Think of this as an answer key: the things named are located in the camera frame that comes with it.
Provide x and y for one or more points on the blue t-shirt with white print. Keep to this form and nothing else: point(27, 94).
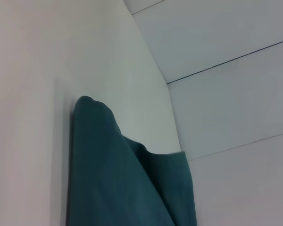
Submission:
point(122, 176)

